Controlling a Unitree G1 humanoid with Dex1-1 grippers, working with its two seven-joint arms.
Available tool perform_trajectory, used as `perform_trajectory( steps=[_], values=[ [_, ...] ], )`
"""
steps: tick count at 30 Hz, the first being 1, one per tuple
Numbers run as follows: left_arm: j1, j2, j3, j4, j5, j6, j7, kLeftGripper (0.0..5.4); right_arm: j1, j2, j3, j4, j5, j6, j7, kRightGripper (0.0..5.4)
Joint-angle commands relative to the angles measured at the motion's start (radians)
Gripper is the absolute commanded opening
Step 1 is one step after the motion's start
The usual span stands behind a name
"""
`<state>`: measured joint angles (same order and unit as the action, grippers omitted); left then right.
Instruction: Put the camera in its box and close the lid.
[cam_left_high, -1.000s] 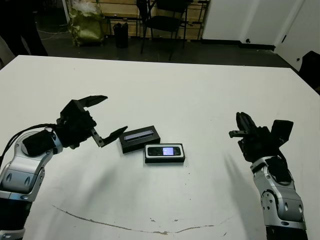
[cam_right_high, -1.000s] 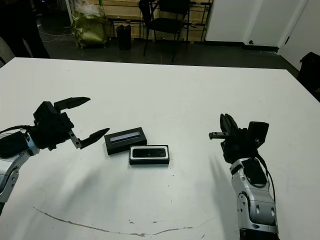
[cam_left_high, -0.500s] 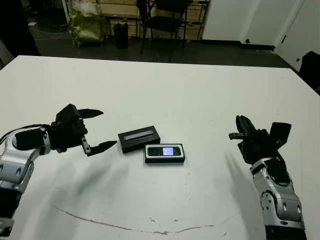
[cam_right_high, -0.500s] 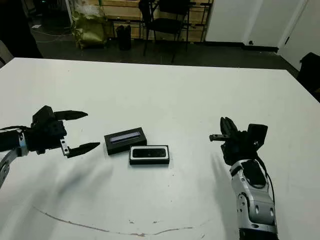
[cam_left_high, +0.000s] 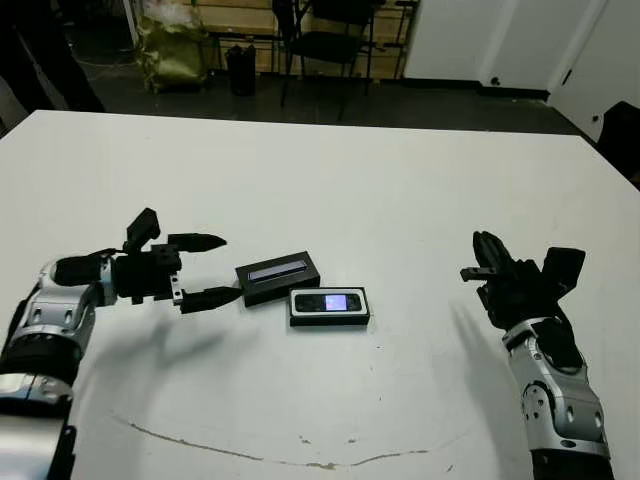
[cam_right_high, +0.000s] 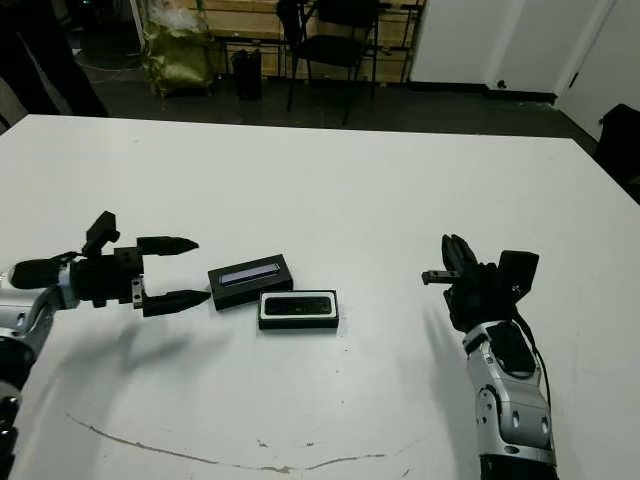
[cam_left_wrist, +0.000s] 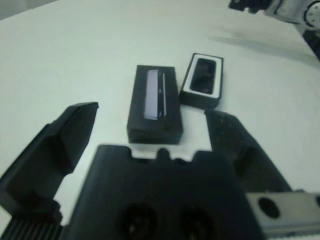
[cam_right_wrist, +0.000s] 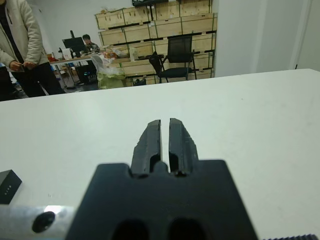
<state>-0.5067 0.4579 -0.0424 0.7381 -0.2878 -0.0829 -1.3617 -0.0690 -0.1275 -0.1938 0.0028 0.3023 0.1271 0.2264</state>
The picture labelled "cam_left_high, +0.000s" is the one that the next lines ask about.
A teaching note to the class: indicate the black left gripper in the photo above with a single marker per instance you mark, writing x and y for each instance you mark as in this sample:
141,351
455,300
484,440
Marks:
145,275

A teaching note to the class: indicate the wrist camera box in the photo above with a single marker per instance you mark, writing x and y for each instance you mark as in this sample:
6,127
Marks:
142,230
565,267

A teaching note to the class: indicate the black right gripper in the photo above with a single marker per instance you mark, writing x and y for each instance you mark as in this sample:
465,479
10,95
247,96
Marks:
520,292

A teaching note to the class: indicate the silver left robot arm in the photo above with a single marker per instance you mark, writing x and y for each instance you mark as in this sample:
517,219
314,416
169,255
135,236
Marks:
45,320

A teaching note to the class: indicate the white door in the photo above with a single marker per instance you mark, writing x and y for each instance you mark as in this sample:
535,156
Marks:
600,55

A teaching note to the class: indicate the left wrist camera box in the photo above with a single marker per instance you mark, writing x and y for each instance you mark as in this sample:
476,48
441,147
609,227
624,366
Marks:
142,230

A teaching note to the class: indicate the black mesh office chair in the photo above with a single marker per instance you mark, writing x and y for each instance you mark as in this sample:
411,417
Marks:
330,45

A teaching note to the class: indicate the person in beige jacket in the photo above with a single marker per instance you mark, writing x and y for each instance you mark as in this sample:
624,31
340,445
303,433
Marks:
45,55

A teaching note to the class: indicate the black box base white insert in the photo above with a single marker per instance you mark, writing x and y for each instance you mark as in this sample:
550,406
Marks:
330,321

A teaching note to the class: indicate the green sack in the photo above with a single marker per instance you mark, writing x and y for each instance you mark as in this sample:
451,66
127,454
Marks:
170,55

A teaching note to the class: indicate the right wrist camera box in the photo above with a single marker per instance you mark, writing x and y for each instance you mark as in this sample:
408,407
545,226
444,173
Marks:
565,267

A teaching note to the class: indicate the black box lid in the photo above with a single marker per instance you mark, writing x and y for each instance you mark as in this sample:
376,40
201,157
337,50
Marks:
265,290

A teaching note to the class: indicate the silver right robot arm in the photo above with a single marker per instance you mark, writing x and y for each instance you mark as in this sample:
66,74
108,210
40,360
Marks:
560,400

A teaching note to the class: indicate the small black bin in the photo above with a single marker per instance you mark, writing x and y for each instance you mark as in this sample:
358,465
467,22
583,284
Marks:
241,70

